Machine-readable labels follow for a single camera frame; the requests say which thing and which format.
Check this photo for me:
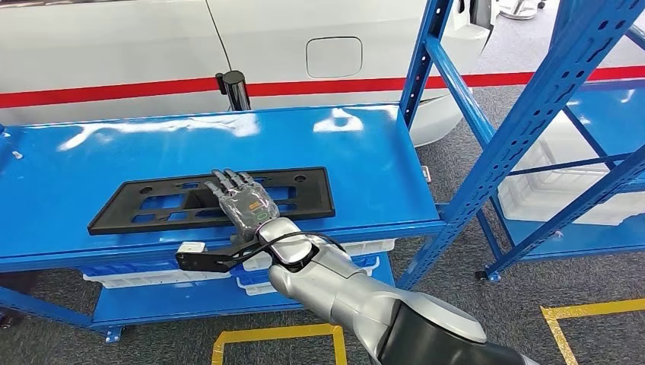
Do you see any white car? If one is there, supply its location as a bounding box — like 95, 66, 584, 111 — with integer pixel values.
0, 0, 497, 148

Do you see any silver round stand base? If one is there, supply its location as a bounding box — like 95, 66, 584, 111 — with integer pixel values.
498, 0, 548, 21

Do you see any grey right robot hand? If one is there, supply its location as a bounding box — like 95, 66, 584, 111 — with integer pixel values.
204, 168, 281, 243

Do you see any red barrier belt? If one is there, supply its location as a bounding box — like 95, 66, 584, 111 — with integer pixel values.
0, 76, 218, 110
246, 65, 645, 97

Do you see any yellow floor tape square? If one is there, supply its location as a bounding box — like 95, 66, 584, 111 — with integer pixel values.
540, 298, 645, 365
211, 323, 348, 365

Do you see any white plastic crate stack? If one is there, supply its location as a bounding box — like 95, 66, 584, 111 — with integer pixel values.
496, 110, 645, 226

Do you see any black plastic car part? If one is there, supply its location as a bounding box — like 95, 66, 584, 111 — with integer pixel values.
87, 167, 337, 236

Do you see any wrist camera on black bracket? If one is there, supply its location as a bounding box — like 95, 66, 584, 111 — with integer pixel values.
175, 240, 263, 275

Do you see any black stanchion post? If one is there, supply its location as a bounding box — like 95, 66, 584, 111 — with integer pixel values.
215, 70, 252, 112

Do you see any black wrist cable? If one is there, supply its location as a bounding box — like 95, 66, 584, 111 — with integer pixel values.
237, 230, 348, 265

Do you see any blue metal shelf rack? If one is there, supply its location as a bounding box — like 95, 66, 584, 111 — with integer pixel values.
0, 0, 645, 344
473, 22, 645, 283

